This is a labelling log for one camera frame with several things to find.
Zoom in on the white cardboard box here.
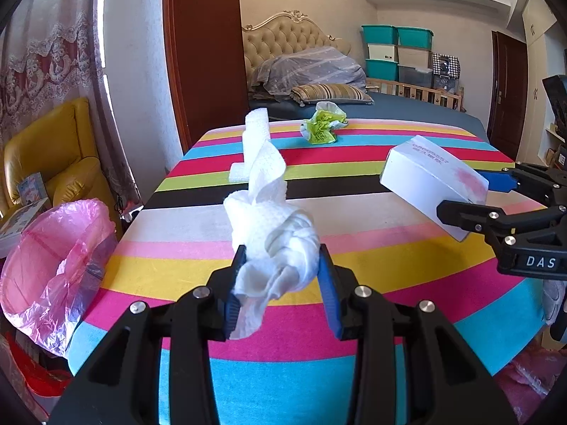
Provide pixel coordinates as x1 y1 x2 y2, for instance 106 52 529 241
380 135 490 243

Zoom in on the dark storage box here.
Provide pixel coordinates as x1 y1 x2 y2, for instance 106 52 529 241
432 73 459 94

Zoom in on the brown wooden wardrobe panel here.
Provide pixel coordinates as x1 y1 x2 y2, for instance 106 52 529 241
162 0 249 153

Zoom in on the pink trash bag bin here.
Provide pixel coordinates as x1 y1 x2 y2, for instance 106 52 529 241
0 199 118 357

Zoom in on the grey blanket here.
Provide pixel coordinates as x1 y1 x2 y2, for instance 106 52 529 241
248 45 367 98

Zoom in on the white foam strip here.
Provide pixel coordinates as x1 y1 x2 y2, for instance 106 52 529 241
229 107 272 184

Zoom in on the checkered bag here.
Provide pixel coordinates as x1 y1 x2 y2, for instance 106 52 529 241
432 52 461 76

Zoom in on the wooden crib rail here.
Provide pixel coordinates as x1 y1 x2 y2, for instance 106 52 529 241
365 77 466 111

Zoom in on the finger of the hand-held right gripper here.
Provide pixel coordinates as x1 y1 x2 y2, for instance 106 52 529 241
476 161 567 209
436 200 567 244

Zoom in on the brown wooden door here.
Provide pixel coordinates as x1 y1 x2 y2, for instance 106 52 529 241
486 31 530 160

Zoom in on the lace curtain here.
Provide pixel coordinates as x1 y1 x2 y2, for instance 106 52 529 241
0 0 142 213

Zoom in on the yellow leather armchair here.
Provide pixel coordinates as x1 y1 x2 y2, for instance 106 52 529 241
2 97 122 226

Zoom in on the beige tufted headboard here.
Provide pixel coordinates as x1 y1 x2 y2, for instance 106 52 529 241
242 9 353 94

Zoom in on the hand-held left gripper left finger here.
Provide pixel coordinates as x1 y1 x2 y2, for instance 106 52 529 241
48 244 249 425

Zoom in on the black box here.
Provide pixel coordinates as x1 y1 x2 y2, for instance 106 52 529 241
543 75 567 140

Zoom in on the teal storage box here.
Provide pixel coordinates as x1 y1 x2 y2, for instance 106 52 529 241
365 58 399 79
361 25 398 47
396 27 434 49

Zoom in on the white paper towel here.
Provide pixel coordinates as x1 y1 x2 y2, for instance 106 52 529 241
223 141 321 341

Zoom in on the striped pillow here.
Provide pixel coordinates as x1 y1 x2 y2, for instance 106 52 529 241
290 83 375 106

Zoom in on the white storage box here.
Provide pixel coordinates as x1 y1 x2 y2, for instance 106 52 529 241
398 45 431 68
367 43 399 60

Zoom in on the striped colourful tablecloth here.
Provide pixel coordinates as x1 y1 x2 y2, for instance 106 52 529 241
66 117 548 425

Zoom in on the clear storage box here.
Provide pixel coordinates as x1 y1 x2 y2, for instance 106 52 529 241
397 64 434 88

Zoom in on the green crumpled wrapper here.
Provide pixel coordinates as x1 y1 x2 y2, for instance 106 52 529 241
300 101 348 146

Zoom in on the white wardrobe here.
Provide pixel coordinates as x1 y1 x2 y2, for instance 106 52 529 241
522 0 567 169

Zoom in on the red plastic bag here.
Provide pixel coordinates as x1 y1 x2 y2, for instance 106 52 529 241
4 332 74 397

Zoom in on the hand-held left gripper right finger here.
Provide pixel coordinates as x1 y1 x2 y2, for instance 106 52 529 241
316 244 520 425

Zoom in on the bed with blue sheet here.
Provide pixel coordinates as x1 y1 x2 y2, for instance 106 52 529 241
248 91 488 140

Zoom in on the colourful small box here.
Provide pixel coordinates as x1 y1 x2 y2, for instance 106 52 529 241
18 172 47 206

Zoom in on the pink plastic bag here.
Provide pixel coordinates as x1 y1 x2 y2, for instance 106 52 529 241
494 345 567 412

